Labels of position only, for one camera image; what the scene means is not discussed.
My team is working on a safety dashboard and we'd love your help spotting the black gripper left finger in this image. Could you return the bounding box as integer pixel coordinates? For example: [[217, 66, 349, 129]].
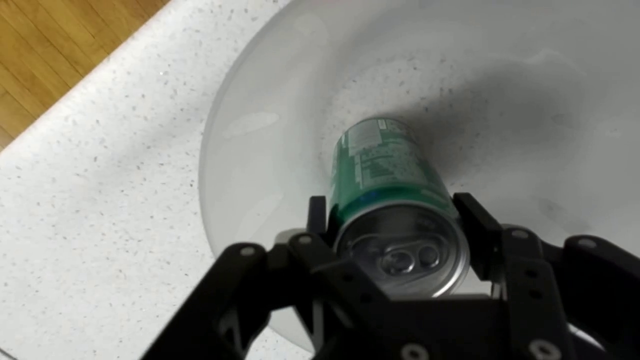
[[143, 195, 375, 360]]

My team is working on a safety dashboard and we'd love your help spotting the clear plastic bowl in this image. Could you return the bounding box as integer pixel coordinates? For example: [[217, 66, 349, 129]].
[[200, 0, 640, 360]]

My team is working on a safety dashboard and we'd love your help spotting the green soda can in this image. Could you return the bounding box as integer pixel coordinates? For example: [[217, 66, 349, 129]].
[[330, 117, 470, 300]]

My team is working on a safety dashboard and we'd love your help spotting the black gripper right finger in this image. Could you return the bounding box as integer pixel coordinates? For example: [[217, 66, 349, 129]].
[[453, 191, 640, 360]]

